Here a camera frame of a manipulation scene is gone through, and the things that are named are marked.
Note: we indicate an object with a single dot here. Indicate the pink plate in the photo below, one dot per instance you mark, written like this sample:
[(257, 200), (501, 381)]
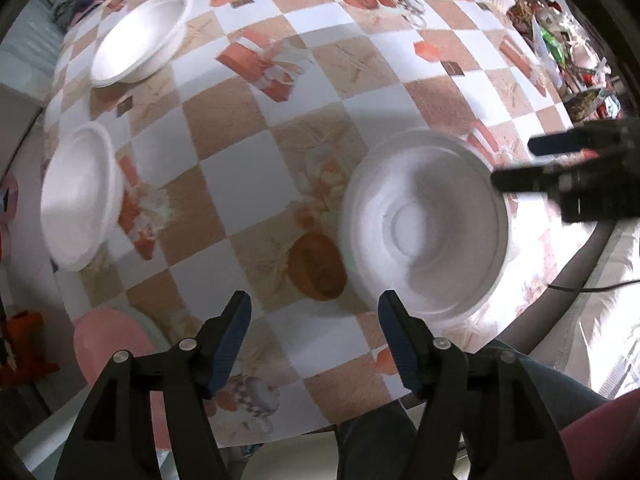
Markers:
[(110, 335)]

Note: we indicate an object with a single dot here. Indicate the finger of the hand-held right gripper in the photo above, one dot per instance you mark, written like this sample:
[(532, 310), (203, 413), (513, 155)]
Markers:
[(525, 180), (557, 143)]

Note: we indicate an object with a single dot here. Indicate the checkered printed tablecloth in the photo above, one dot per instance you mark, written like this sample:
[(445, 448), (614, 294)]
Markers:
[(310, 85)]

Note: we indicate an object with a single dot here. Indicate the person's blue jeans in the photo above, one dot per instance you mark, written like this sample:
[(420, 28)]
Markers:
[(375, 442)]

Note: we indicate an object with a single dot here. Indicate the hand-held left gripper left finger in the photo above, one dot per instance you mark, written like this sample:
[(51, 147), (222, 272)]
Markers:
[(231, 342)]

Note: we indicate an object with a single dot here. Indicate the large white foam bowl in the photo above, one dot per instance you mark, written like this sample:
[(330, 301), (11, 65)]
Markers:
[(430, 230)]

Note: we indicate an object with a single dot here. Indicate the green packet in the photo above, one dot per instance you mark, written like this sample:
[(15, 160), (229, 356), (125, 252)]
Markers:
[(550, 47)]

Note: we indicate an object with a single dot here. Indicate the orange toy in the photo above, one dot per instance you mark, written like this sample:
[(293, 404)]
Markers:
[(25, 347)]

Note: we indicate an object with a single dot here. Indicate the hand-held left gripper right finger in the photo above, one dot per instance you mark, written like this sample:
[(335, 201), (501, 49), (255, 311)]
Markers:
[(400, 345)]

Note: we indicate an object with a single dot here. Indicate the pink round object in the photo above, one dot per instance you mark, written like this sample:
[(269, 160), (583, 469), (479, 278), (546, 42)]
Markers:
[(7, 199)]

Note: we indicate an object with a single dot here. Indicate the person's pink shirt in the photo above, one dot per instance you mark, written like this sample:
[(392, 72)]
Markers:
[(605, 442)]

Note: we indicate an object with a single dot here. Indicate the dark snack packet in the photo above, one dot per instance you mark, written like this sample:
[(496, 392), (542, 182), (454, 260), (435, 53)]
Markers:
[(590, 103)]

